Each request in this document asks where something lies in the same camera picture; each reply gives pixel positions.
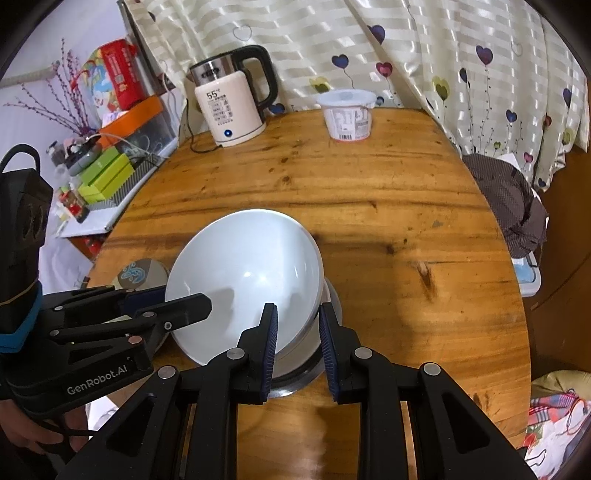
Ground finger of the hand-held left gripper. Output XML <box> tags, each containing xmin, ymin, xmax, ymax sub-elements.
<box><xmin>44</xmin><ymin>285</ymin><xmax>168</xmax><ymax>324</ymax></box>
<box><xmin>48</xmin><ymin>293</ymin><xmax>213</xmax><ymax>346</ymax></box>

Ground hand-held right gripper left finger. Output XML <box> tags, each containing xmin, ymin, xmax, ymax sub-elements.
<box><xmin>55</xmin><ymin>302</ymin><xmax>279</xmax><ymax>480</ymax></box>

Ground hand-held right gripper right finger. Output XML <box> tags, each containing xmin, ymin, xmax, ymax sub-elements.
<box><xmin>318</xmin><ymin>302</ymin><xmax>529</xmax><ymax>480</ymax></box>

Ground grey plate with blue print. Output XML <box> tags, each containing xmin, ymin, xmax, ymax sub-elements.
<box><xmin>95</xmin><ymin>259</ymin><xmax>172</xmax><ymax>355</ymax></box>

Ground person's left hand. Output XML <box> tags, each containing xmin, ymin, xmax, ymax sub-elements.
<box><xmin>0</xmin><ymin>399</ymin><xmax>88</xmax><ymax>457</ymax></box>

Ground red decorated jar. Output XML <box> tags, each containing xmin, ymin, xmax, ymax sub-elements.
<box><xmin>68</xmin><ymin>191</ymin><xmax>89</xmax><ymax>225</ymax></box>

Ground grey oval case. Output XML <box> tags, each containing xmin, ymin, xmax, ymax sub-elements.
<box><xmin>67</xmin><ymin>138</ymin><xmax>101</xmax><ymax>176</ymax></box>

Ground lime green flat box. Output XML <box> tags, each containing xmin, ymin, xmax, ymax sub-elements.
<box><xmin>78</xmin><ymin>154</ymin><xmax>136</xmax><ymax>205</ymax></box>

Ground zigzag patterned box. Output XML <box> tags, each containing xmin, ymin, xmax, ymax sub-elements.
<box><xmin>88</xmin><ymin>156</ymin><xmax>161</xmax><ymax>209</ymax></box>

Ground purple dried flower branches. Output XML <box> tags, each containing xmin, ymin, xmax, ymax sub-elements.
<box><xmin>7</xmin><ymin>39</ymin><xmax>100</xmax><ymax>137</ymax></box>

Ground orange lidded clear container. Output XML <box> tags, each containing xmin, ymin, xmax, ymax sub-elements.
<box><xmin>98</xmin><ymin>97</ymin><xmax>179</xmax><ymax>158</ymax></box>

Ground red colourful carton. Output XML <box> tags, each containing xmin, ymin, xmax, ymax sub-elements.
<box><xmin>69</xmin><ymin>39</ymin><xmax>149</xmax><ymax>123</ymax></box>

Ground cream electric kettle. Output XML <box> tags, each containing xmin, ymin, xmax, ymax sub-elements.
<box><xmin>189</xmin><ymin>45</ymin><xmax>279</xmax><ymax>148</ymax></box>

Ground brown checked cloth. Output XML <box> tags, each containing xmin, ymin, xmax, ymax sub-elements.
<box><xmin>463</xmin><ymin>154</ymin><xmax>549</xmax><ymax>259</ymax></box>

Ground white plastic tub with lid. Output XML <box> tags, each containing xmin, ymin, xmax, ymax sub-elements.
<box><xmin>316</xmin><ymin>89</ymin><xmax>376</xmax><ymax>142</ymax></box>

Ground colourful printed blanket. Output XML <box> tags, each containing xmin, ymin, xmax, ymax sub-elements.
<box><xmin>523</xmin><ymin>369</ymin><xmax>591</xmax><ymax>468</ymax></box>

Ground heart print striped curtain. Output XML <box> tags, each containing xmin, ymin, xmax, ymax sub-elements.
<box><xmin>117</xmin><ymin>0</ymin><xmax>591</xmax><ymax>190</ymax></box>

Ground black kettle cable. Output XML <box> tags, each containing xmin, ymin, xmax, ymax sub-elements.
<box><xmin>178</xmin><ymin>99</ymin><xmax>221</xmax><ymax>156</ymax></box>

